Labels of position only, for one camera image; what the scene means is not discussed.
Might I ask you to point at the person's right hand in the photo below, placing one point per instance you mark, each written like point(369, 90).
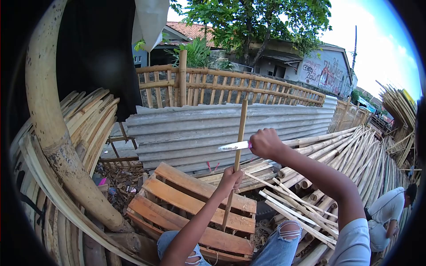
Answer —
point(268, 143)

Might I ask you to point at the person's left hand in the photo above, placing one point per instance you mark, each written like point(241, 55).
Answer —
point(229, 181)

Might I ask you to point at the person's left fingers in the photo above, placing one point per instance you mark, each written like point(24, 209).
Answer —
point(237, 177)

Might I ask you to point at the person's right fingers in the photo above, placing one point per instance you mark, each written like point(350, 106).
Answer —
point(255, 143)

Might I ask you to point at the thin bamboo stick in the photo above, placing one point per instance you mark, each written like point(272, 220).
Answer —
point(240, 133)

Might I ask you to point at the black rubber tyre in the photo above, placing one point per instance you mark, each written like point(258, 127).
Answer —
point(264, 210)

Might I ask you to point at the orange wooden pallet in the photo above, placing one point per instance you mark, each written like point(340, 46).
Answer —
point(186, 202)

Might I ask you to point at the grey corrugated sheet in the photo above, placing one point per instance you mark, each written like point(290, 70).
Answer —
point(193, 133)

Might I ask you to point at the pile of pale split strips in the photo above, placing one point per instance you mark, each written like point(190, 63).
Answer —
point(293, 206)

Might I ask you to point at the bamboo lattice fence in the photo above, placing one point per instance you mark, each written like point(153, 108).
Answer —
point(219, 88)

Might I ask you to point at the person's legs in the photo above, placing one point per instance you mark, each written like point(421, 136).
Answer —
point(283, 246)

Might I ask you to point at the low bamboo fence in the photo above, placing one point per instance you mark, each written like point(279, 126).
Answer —
point(349, 114)

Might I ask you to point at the pile of long bamboo poles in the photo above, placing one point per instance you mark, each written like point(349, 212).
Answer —
point(362, 159)

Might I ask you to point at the green tree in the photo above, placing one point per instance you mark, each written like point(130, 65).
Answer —
point(253, 23)

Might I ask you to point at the person's body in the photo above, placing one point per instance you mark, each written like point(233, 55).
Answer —
point(352, 244)

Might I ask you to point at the upright bamboo bundle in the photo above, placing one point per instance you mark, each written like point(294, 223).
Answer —
point(397, 103)

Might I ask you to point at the stack of flat bamboo slats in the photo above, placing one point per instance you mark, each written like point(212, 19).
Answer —
point(90, 123)

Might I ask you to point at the white hanging cloth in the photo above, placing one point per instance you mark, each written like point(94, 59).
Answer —
point(149, 20)

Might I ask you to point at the black hanging tarp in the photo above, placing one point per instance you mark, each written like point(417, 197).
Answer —
point(96, 53)

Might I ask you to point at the bundle of bent bamboo laths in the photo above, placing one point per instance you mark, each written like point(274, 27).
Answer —
point(53, 219)

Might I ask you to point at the thick spotted bamboo pole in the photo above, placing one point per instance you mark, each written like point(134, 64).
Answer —
point(50, 109)

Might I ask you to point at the house with painted wall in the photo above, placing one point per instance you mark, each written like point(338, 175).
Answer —
point(299, 63)

